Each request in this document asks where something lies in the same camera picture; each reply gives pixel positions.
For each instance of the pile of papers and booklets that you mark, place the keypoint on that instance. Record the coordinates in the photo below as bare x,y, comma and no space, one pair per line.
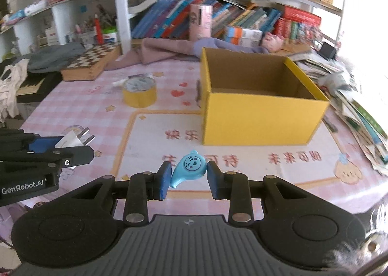
338,84

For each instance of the pink checkered tablecloth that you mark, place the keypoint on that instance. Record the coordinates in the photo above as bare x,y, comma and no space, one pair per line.
129,140

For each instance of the orange white box stack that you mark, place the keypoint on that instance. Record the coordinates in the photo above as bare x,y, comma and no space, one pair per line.
245,37

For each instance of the red bottle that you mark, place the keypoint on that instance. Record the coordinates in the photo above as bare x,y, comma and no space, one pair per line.
98,30

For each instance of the yellow cardboard box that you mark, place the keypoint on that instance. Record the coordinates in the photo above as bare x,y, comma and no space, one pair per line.
252,99

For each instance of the white plug adapter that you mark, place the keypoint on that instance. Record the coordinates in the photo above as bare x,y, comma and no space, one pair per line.
75,136

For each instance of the pink cylindrical container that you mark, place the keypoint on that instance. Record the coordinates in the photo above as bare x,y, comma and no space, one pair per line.
200,22

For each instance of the row of leaning books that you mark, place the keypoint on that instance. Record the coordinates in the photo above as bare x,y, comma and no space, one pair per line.
169,19

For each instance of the white bookshelf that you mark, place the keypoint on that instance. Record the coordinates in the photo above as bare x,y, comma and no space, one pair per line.
66,14

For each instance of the white green-lid jar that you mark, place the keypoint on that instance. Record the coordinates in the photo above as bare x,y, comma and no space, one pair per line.
110,35

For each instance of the pink pig figurine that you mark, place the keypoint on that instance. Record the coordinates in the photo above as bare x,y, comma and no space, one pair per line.
272,42

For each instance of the pink mauve cloth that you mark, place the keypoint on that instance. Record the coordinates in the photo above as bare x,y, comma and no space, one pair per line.
153,50

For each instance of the wooden chess board box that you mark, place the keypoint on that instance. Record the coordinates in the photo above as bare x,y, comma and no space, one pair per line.
89,66

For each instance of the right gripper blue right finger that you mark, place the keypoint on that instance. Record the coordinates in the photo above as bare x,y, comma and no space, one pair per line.
234,187

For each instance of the piano keyboard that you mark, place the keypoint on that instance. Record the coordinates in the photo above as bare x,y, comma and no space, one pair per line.
36,87

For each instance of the grey folded garment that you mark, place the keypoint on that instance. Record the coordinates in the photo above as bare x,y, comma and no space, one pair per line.
52,58

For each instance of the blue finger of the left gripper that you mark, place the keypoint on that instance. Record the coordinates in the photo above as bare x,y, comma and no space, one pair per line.
43,144
68,157

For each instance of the red thick dictionary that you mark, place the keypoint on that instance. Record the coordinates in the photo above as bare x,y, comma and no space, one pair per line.
300,16

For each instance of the yellow tape roll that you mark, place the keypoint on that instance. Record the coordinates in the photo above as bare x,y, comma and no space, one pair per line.
139,98

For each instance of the light blue smiley toy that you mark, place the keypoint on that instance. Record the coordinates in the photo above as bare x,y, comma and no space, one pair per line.
191,167

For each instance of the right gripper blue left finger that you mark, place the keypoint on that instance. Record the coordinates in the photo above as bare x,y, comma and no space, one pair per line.
144,187

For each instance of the black phone stand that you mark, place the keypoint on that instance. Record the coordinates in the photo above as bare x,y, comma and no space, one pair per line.
327,51

